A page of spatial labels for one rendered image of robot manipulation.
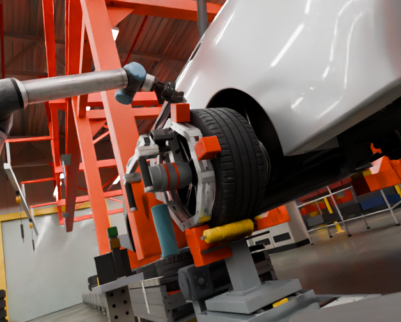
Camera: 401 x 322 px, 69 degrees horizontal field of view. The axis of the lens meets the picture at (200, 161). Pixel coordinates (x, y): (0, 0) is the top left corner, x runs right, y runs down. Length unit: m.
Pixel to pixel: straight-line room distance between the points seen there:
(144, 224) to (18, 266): 12.59
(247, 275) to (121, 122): 1.27
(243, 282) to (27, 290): 13.08
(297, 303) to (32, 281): 13.28
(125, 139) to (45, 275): 12.51
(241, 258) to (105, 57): 1.71
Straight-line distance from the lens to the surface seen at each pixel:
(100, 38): 2.50
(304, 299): 1.43
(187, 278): 1.68
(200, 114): 1.38
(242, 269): 1.46
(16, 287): 14.21
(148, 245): 1.82
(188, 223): 1.43
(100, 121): 4.39
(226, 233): 1.34
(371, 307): 0.41
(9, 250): 14.39
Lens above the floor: 0.45
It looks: 17 degrees up
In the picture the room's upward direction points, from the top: 18 degrees counter-clockwise
